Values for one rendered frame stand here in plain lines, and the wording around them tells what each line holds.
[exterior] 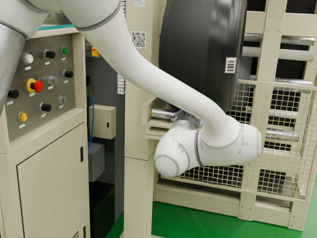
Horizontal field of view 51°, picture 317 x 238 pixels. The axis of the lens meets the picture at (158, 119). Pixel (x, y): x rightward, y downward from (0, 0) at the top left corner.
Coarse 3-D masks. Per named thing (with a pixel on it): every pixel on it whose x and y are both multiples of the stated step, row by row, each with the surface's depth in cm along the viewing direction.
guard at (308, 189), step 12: (252, 84) 183; (264, 84) 181; (276, 84) 180; (288, 84) 179; (300, 96) 179; (252, 108) 188; (276, 132) 188; (288, 132) 186; (300, 156) 189; (228, 168) 203; (312, 168) 188; (180, 180) 214; (192, 180) 213; (252, 180) 201; (252, 192) 203; (300, 192) 195
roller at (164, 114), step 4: (152, 108) 154; (156, 108) 153; (152, 112) 152; (156, 112) 152; (160, 112) 151; (164, 112) 151; (168, 112) 150; (172, 112) 150; (152, 116) 153; (156, 116) 152; (160, 116) 152; (164, 116) 151; (168, 116) 150
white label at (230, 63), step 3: (228, 60) 123; (231, 60) 123; (234, 60) 124; (225, 63) 124; (228, 63) 124; (231, 63) 124; (234, 63) 124; (225, 66) 124; (228, 66) 124; (231, 66) 124; (234, 66) 124; (225, 69) 125; (228, 69) 125; (231, 69) 125; (234, 69) 125; (225, 72) 125; (228, 72) 125; (231, 72) 125; (234, 72) 125
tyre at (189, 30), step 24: (168, 0) 134; (192, 0) 127; (216, 0) 125; (240, 0) 127; (168, 24) 127; (192, 24) 124; (216, 24) 122; (240, 24) 125; (168, 48) 128; (192, 48) 125; (216, 48) 122; (240, 48) 168; (168, 72) 131; (192, 72) 128; (216, 72) 125; (216, 96) 132
